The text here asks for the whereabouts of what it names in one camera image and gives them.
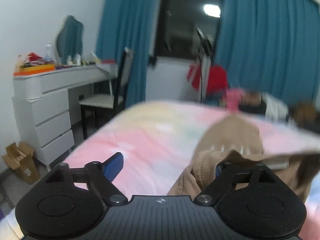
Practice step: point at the left blue curtain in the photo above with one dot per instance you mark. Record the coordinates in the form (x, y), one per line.
(128, 24)

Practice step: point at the white spray bottle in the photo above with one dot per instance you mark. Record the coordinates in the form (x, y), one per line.
(48, 54)

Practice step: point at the blue curtain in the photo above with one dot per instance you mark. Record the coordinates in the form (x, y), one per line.
(271, 46)
(128, 24)

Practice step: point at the dark window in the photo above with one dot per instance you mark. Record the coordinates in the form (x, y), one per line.
(178, 23)

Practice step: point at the orange tray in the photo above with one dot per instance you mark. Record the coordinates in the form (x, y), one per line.
(25, 71)

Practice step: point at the wavy frame mirror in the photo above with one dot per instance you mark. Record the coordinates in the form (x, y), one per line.
(68, 41)

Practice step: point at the white camera tripod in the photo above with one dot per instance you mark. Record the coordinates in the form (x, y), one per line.
(202, 70)

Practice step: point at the pile of clothes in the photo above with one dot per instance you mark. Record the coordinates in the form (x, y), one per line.
(303, 115)

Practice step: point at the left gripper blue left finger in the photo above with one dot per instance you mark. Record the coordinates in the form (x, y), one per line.
(100, 177)

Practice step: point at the cardboard box on floor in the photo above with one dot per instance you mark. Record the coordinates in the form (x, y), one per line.
(20, 159)

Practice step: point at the right blue curtain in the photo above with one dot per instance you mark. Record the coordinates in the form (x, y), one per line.
(271, 46)

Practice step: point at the black white chair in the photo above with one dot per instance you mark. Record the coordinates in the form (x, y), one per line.
(111, 103)

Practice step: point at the white dressing table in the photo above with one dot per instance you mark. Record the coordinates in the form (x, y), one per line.
(41, 107)

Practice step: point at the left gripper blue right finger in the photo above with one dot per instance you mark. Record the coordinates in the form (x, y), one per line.
(221, 185)

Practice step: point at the tan t-shirt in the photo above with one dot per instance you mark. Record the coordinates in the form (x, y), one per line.
(238, 142)

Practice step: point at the pastel tie-dye bed duvet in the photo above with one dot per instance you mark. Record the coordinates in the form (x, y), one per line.
(158, 140)

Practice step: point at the red garment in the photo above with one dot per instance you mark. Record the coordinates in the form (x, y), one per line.
(217, 79)

